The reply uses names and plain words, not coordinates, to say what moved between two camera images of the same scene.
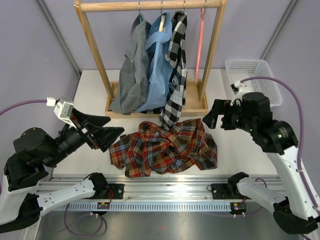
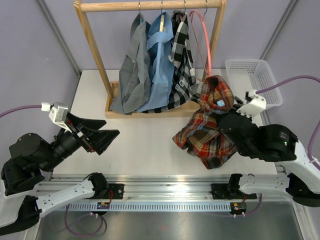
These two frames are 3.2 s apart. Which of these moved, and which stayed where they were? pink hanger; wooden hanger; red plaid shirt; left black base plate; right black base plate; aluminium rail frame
Moved: pink hanger; red plaid shirt
Stayed: right black base plate; aluminium rail frame; wooden hanger; left black base plate
